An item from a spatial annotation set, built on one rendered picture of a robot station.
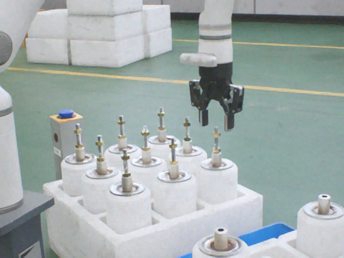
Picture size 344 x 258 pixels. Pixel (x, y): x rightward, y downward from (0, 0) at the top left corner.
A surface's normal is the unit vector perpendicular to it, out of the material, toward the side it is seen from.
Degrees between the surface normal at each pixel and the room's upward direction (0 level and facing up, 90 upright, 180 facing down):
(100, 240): 90
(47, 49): 90
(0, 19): 75
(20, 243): 90
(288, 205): 0
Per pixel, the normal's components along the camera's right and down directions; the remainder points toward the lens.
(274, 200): -0.04, -0.95
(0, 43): 0.77, 0.07
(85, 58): -0.41, 0.28
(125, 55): 0.91, 0.10
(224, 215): 0.55, 0.23
